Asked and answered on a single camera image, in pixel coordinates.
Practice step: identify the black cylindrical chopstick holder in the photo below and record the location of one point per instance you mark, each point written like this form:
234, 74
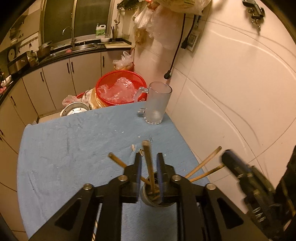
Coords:
148, 199

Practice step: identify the red mesh basket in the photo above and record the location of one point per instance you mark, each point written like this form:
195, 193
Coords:
101, 81

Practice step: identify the metal wall clamp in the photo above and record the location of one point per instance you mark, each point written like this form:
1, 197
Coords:
254, 12

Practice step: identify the clear plastic bag in basket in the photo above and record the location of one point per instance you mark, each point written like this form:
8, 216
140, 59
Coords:
120, 91

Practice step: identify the round kitchen scale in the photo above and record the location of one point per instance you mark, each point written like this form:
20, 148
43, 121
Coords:
10, 53

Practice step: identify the steel kitchen faucet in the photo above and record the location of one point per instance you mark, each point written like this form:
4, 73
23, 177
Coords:
71, 37

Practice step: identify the yellow plastic tub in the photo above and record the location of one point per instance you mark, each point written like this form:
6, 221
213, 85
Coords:
97, 102

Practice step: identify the pair of white dishes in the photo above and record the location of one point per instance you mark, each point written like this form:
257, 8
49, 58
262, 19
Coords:
5, 81

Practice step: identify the green detergent bottle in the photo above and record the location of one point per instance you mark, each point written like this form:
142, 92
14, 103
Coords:
100, 31

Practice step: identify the bunch of wooden chopsticks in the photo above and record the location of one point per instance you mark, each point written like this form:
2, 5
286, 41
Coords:
118, 160

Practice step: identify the wall hook rack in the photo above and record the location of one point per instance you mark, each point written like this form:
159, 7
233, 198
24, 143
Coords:
126, 4

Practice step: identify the blue towel table cover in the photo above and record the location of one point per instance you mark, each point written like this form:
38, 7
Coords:
69, 150

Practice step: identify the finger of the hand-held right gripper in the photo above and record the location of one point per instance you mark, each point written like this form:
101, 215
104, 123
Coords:
233, 162

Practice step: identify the wall socket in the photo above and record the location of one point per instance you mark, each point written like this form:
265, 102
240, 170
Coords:
192, 41

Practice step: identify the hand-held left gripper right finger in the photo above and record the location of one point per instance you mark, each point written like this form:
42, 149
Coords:
160, 171

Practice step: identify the steel sink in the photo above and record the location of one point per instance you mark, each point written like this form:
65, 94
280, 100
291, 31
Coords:
76, 47

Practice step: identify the brown pot with steel lid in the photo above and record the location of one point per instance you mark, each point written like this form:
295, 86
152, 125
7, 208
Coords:
44, 51

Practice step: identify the beige base cabinets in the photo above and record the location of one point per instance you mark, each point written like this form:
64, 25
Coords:
46, 85

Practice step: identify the pale cutting board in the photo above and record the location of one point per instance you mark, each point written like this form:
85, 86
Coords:
118, 45

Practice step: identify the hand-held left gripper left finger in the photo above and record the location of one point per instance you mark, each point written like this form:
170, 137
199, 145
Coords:
138, 171

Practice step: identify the single bamboo chopstick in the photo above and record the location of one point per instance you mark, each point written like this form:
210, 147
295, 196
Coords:
147, 157

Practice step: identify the round metal pan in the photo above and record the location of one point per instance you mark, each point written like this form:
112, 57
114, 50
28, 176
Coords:
74, 110

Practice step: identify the dark kitchen window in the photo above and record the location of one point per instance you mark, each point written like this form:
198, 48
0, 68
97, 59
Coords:
60, 18

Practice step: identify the dark countertop utensil holder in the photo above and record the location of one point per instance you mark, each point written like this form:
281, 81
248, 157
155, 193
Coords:
113, 34

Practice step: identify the hanging plastic bags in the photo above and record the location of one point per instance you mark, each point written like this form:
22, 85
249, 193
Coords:
161, 25

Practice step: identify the crumpled white plastic bag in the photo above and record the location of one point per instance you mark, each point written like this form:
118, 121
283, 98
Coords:
122, 61

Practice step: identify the frosted glass mug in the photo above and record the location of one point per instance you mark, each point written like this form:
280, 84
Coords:
157, 102

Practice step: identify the black kitchen countertop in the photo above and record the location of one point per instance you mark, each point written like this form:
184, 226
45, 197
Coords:
34, 63

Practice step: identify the silver box appliance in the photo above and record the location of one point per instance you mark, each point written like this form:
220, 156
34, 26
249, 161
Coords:
17, 63

